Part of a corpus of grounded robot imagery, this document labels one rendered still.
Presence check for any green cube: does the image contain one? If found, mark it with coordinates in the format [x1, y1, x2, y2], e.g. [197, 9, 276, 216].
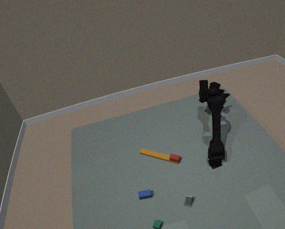
[153, 220, 162, 229]

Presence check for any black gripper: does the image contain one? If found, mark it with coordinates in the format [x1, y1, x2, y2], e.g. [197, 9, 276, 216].
[218, 89, 230, 103]

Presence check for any yellow bar with red block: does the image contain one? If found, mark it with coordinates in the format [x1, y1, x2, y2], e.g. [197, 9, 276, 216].
[140, 148, 181, 164]

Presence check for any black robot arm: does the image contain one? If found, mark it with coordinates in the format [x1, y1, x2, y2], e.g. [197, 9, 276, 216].
[199, 80, 225, 169]

